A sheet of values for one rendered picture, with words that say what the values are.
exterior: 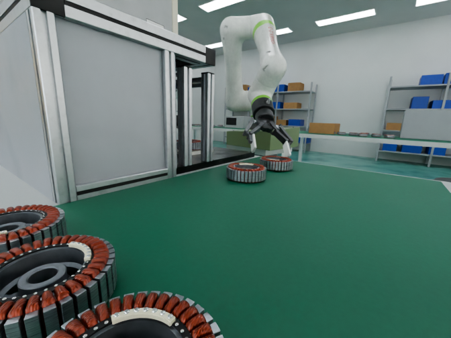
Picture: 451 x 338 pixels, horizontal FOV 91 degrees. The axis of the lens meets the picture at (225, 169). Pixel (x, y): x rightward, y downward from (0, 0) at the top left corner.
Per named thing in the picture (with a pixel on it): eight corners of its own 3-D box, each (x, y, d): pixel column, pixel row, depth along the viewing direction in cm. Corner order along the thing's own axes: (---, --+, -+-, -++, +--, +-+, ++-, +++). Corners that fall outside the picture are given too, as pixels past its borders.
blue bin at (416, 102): (409, 109, 539) (411, 98, 533) (423, 109, 523) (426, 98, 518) (411, 108, 505) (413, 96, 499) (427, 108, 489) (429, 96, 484)
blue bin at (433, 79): (417, 87, 523) (419, 78, 519) (438, 86, 503) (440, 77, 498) (419, 85, 490) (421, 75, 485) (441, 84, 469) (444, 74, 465)
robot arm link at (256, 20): (249, 35, 126) (249, 10, 116) (272, 33, 125) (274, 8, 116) (251, 50, 115) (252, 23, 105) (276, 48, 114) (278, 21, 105)
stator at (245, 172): (267, 185, 57) (268, 171, 56) (224, 182, 58) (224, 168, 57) (264, 174, 68) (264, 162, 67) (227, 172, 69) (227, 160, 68)
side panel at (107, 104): (169, 175, 64) (166, 54, 57) (176, 177, 62) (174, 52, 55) (53, 201, 42) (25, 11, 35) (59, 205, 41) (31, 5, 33)
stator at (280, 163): (266, 163, 85) (266, 153, 84) (295, 167, 79) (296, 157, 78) (254, 168, 75) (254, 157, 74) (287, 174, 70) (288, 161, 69)
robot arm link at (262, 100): (266, 118, 101) (247, 113, 98) (278, 96, 92) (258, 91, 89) (268, 127, 97) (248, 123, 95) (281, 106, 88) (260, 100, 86)
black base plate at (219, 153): (164, 143, 138) (164, 140, 138) (254, 156, 101) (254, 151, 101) (81, 151, 101) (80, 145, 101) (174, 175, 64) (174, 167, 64)
